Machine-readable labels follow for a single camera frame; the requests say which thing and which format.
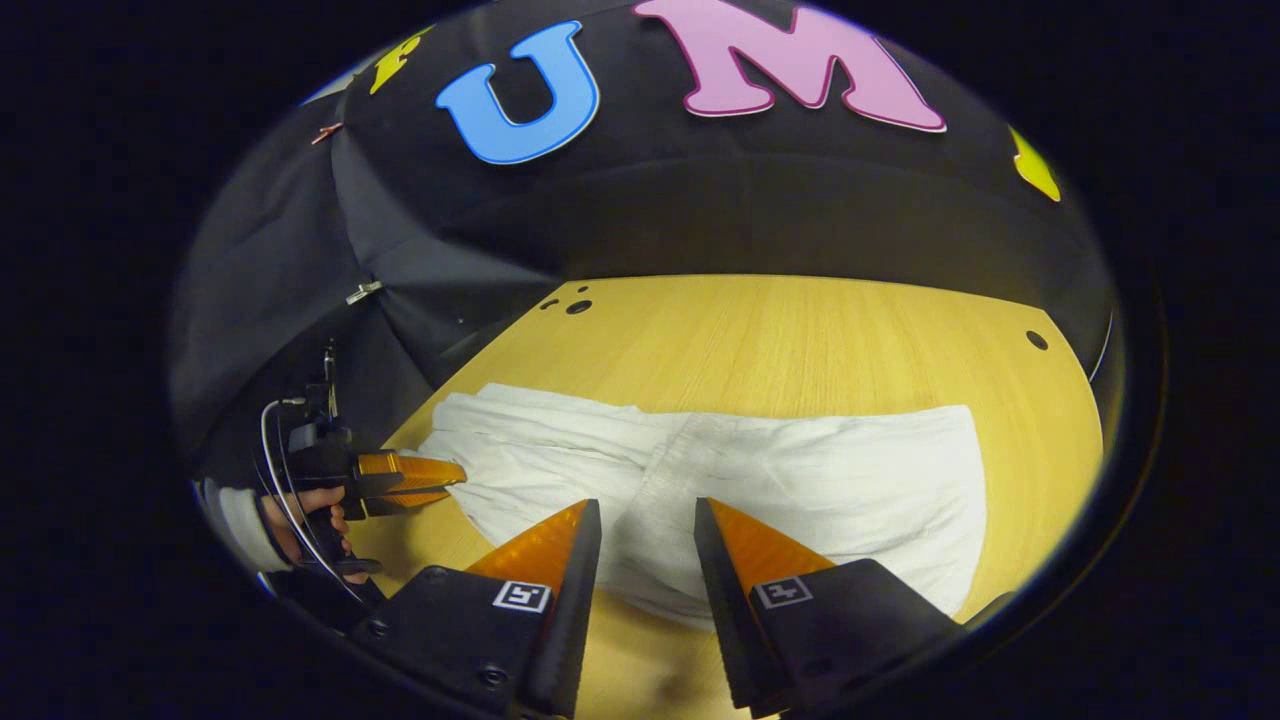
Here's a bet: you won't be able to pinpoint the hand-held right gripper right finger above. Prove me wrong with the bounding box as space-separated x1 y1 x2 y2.
694 497 1016 719

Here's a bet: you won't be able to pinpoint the thin cable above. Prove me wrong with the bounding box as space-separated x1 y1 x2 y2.
1088 310 1114 383

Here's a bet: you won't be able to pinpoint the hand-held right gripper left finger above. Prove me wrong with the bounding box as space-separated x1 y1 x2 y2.
350 498 603 719

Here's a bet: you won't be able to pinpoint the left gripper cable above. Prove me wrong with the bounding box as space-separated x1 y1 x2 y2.
259 397 389 607

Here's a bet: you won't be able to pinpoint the white jeans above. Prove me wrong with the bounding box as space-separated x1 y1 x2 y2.
418 383 989 633

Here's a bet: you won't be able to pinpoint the black backdrop cloth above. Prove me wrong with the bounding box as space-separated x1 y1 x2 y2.
168 0 1117 483

